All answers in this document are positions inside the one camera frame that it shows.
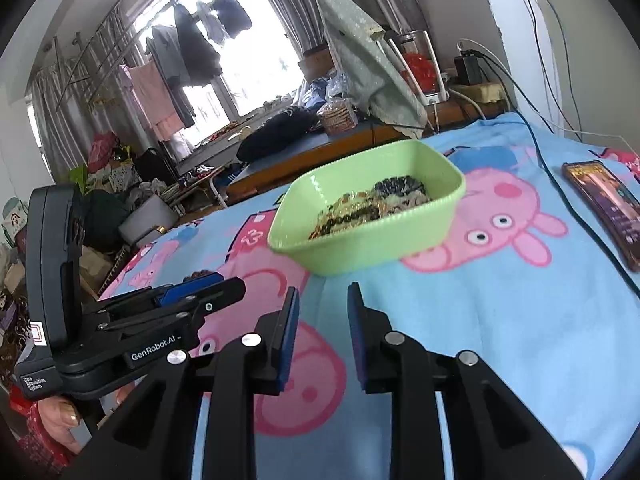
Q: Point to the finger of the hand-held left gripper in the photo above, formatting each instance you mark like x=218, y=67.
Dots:
x=190, y=286
x=210, y=300

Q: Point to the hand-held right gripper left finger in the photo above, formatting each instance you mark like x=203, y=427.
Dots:
x=290, y=340

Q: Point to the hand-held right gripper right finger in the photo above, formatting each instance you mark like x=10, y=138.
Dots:
x=357, y=340

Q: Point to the green plastic basket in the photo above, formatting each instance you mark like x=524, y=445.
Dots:
x=350, y=255

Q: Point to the person's left forearm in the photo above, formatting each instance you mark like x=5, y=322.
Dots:
x=35, y=445

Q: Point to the person's left hand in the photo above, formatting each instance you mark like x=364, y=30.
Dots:
x=62, y=417

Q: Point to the cardboard box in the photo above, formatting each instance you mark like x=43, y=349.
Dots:
x=95, y=267

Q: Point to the dark green bag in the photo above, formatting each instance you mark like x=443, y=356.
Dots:
x=105, y=215

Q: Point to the grey storage bin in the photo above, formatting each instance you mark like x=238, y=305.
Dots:
x=147, y=220

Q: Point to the black chair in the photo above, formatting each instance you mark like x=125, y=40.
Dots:
x=152, y=165

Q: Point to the red plastic bag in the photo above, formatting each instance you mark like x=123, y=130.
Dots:
x=102, y=150

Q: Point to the cartoon pig printed blanket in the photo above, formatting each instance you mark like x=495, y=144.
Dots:
x=500, y=320

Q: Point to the grey striped curtain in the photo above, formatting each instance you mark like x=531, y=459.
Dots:
x=310, y=5
x=65, y=125

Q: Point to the wooden side table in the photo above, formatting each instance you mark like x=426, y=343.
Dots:
x=280, y=157

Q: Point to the dark cloth bundle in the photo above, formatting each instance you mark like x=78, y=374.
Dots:
x=275, y=132

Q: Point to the pink hanging garment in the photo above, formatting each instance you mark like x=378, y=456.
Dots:
x=150, y=95

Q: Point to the metal clothes rack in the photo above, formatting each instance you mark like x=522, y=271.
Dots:
x=80, y=60

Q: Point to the window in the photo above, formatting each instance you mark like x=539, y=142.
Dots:
x=260, y=70

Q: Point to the grey hanging shirt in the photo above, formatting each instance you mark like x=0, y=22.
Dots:
x=167, y=60

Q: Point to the dark hanging jacket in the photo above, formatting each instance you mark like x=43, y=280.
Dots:
x=195, y=50

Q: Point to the clear plastic bag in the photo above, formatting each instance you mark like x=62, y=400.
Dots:
x=325, y=90

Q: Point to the dark hanging garment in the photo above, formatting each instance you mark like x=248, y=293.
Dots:
x=232, y=15

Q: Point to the blender with red contents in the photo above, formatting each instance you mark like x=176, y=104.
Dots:
x=420, y=70

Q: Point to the pale green cloth cover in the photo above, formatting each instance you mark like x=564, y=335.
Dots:
x=360, y=60

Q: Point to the dark smartphone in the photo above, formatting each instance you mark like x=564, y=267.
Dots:
x=605, y=205

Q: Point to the black power adapter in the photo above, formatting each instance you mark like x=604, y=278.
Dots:
x=467, y=67

